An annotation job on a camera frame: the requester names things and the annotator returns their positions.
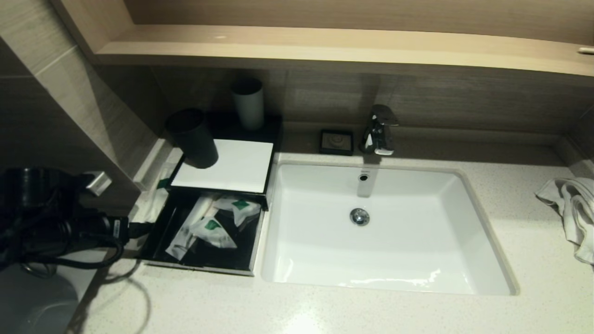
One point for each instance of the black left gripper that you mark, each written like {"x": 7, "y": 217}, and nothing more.
{"x": 111, "y": 229}

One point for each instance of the long white toothbrush packet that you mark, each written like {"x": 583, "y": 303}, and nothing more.
{"x": 155, "y": 199}
{"x": 181, "y": 241}

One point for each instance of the small white green-label sachet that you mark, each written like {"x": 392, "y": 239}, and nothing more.
{"x": 241, "y": 206}
{"x": 213, "y": 232}

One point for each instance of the black glossy drawer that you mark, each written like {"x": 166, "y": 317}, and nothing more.
{"x": 222, "y": 257}

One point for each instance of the black cup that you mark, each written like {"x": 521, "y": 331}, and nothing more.
{"x": 195, "y": 139}

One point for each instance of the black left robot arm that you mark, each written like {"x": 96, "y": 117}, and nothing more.
{"x": 32, "y": 199}

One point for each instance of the black box with white top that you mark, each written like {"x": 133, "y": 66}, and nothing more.
{"x": 227, "y": 164}

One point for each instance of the grey cup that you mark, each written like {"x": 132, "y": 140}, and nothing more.
{"x": 248, "y": 106}

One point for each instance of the black glossy tray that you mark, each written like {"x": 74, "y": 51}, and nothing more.
{"x": 271, "y": 123}

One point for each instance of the black square soap dish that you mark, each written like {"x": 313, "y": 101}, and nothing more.
{"x": 336, "y": 143}

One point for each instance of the chrome drain plug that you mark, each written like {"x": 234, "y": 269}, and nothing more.
{"x": 359, "y": 217}

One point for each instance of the white ceramic sink basin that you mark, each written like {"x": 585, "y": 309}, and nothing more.
{"x": 394, "y": 250}

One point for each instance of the chrome faucet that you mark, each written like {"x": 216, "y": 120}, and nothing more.
{"x": 378, "y": 134}

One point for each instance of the light wooden shelf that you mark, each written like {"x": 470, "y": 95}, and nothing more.
{"x": 325, "y": 46}

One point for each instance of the white towel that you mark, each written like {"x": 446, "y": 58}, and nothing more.
{"x": 573, "y": 208}

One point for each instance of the small pale object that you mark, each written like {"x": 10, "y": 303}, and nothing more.
{"x": 585, "y": 51}

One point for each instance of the small white rectangular block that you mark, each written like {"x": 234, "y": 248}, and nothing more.
{"x": 97, "y": 182}

